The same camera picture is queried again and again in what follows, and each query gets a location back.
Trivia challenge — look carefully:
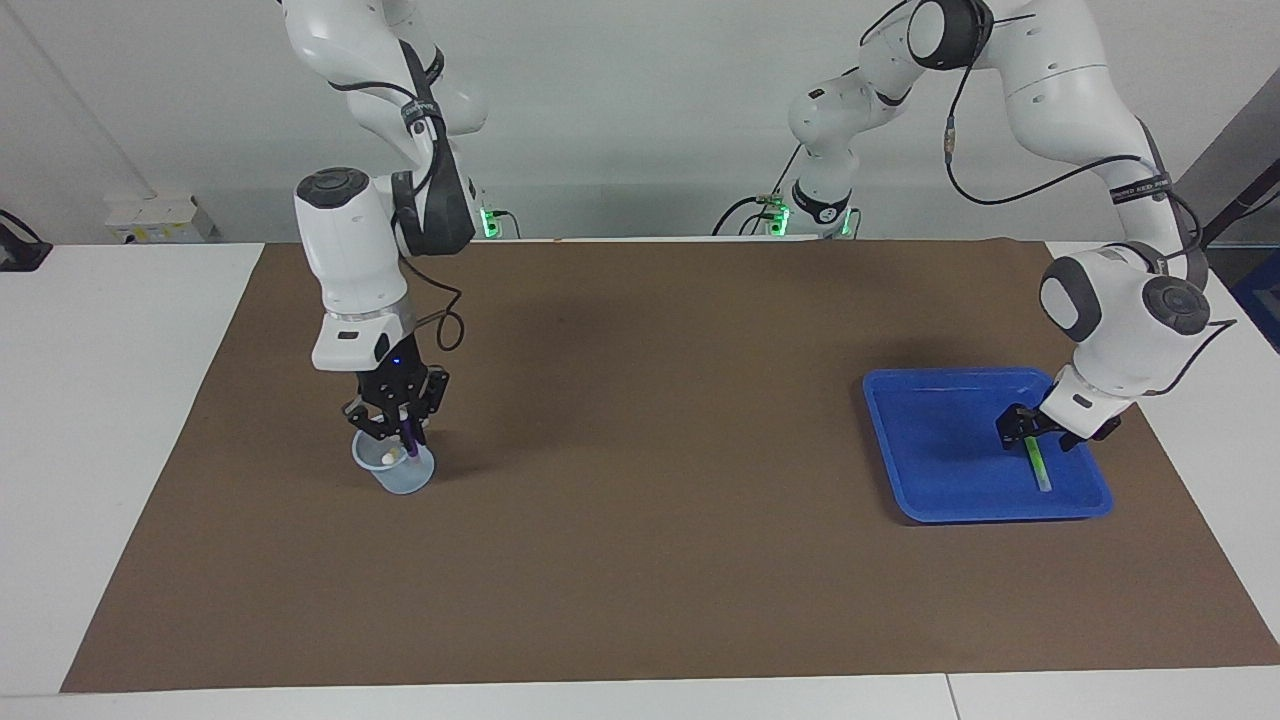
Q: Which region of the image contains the translucent plastic cup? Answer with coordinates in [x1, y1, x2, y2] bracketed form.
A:
[352, 425, 438, 497]

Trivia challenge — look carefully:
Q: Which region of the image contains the blue plastic tray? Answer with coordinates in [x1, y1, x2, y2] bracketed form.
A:
[862, 366, 1114, 524]

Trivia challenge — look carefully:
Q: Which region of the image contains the brown table mat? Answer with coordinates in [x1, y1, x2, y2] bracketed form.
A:
[60, 237, 1280, 694]

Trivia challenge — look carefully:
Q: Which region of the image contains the blue crate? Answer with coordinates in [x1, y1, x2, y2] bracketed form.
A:
[1232, 250, 1280, 353]

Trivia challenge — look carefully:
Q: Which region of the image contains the white cardboard box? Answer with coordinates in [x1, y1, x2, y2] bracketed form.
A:
[105, 195, 216, 244]

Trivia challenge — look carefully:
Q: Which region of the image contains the black stand pole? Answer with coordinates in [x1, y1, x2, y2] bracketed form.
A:
[1185, 155, 1280, 263]

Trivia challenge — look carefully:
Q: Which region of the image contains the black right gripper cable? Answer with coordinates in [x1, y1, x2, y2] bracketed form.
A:
[330, 80, 466, 353]

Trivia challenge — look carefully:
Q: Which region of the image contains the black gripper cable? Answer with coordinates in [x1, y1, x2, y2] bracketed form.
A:
[865, 0, 1238, 401]
[330, 80, 466, 353]

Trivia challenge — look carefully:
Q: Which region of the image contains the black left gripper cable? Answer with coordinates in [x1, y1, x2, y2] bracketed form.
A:
[865, 0, 1238, 401]

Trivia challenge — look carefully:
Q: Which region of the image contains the black left arm strap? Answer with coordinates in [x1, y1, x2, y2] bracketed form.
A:
[1108, 175, 1173, 206]

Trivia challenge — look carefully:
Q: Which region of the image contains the black left base cable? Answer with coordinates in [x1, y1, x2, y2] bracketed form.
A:
[712, 140, 801, 238]

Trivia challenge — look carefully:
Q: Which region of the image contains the black clamp mount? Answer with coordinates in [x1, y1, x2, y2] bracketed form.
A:
[0, 208, 53, 273]

